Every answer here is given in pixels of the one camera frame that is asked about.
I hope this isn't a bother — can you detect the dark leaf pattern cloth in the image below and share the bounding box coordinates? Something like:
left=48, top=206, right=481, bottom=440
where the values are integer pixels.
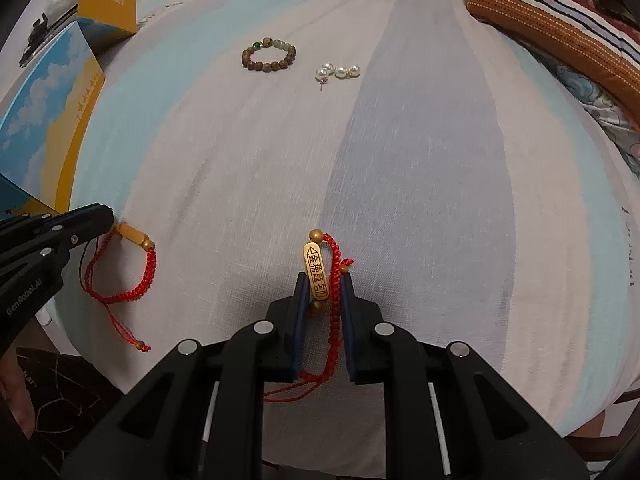
left=15, top=347, right=125, bottom=467

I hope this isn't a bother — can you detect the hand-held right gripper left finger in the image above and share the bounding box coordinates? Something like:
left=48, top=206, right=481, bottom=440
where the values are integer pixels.
left=60, top=272, right=311, bottom=480

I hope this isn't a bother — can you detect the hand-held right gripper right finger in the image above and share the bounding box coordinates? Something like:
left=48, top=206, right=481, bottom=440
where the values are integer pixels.
left=340, top=275, right=592, bottom=480

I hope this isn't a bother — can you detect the grey storage case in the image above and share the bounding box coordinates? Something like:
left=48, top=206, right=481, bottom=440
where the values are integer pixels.
left=19, top=0, right=82, bottom=69

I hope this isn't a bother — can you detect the green brown bead bracelet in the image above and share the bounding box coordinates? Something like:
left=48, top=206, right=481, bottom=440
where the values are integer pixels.
left=241, top=36, right=298, bottom=74

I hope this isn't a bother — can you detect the person's left hand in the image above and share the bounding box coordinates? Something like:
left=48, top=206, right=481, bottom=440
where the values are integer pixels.
left=0, top=355, right=30, bottom=433

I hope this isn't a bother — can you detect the floral pillow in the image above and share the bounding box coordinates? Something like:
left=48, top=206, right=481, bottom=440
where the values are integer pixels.
left=542, top=42, right=640, bottom=182

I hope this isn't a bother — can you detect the sky print cardboard box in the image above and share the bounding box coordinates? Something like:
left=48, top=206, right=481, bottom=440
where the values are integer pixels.
left=0, top=0, right=140, bottom=213

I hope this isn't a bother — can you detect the red cord bracelet gold charm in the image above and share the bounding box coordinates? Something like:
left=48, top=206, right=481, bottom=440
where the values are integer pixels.
left=262, top=229, right=357, bottom=402
left=82, top=222, right=158, bottom=354

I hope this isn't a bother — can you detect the striped pillow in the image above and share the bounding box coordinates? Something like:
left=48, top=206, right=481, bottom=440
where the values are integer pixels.
left=464, top=0, right=640, bottom=113

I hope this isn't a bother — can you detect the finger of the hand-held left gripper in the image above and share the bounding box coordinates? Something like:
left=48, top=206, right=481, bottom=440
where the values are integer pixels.
left=0, top=209, right=71, bottom=236
left=0, top=203, right=116, bottom=283

